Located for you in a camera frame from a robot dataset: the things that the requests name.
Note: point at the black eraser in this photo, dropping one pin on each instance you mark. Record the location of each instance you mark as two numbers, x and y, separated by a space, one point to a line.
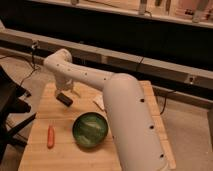
64 99

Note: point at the black chair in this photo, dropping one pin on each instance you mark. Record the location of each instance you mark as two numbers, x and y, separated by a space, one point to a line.
10 102

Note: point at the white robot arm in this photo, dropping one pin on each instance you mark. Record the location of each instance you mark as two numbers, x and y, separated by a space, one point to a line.
134 133

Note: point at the grey metal rail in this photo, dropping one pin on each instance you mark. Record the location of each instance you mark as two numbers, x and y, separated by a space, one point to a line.
167 70

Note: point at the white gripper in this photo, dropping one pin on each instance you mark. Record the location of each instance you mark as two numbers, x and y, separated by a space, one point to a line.
64 84

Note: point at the orange carrot toy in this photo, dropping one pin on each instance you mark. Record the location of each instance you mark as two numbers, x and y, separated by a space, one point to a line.
50 137

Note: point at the wooden table board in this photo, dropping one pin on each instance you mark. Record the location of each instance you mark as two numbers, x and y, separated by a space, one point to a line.
65 155

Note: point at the green ceramic bowl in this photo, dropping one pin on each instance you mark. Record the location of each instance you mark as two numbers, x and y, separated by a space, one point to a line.
90 129

